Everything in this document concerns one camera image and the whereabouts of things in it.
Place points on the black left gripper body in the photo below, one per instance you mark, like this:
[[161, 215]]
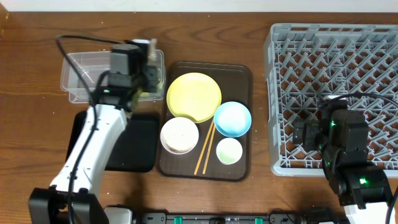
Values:
[[147, 81]]

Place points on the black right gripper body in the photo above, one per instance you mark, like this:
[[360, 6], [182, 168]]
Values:
[[313, 137]]

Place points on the yellow round plate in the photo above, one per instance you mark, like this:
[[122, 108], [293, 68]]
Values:
[[195, 96]]

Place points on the light blue bowl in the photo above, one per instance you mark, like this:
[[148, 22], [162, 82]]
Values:
[[232, 119]]

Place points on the white rice bowl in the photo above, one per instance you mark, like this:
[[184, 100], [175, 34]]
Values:
[[182, 126]]

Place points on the small white green cup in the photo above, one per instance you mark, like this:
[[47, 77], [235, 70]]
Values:
[[229, 151]]

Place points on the wooden chopstick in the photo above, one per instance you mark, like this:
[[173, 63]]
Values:
[[204, 146], [209, 148]]

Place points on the green snack wrapper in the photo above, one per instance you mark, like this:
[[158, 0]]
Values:
[[135, 99]]

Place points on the pile of rice grains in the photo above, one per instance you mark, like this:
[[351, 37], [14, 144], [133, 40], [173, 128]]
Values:
[[176, 143]]

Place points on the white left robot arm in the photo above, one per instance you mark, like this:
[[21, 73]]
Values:
[[72, 196]]

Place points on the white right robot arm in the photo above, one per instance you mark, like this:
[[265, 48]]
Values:
[[341, 137]]

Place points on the clear plastic waste bin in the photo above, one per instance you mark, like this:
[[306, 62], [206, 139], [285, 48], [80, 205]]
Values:
[[91, 65]]

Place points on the grey plastic dishwasher rack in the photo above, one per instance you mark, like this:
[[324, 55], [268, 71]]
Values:
[[307, 62]]

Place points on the black plastic waste tray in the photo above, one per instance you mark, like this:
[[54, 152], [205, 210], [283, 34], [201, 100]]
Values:
[[135, 149]]

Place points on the dark brown serving tray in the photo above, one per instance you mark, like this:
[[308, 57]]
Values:
[[235, 82]]

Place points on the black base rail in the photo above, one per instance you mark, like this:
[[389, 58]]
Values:
[[276, 216]]

